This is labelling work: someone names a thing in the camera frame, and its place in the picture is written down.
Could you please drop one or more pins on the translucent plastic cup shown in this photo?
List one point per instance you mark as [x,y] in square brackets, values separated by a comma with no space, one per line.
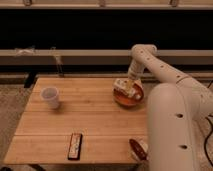
[50,95]

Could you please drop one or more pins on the orange ceramic bowl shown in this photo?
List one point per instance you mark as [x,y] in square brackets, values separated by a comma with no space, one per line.
[127,98]

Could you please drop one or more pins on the white plastic bottle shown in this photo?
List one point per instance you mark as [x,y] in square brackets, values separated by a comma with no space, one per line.
[128,88]

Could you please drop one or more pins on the long metal shelf rail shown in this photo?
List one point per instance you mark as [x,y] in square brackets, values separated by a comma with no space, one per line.
[100,57]

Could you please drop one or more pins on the wooden table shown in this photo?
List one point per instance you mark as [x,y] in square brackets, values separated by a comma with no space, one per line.
[87,107]

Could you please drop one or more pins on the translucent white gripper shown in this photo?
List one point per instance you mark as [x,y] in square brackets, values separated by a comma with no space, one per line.
[132,77]

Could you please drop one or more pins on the red and white packet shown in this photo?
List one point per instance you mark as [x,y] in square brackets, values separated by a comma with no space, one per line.
[139,149]

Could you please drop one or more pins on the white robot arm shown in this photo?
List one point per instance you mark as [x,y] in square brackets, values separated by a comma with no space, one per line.
[172,106]

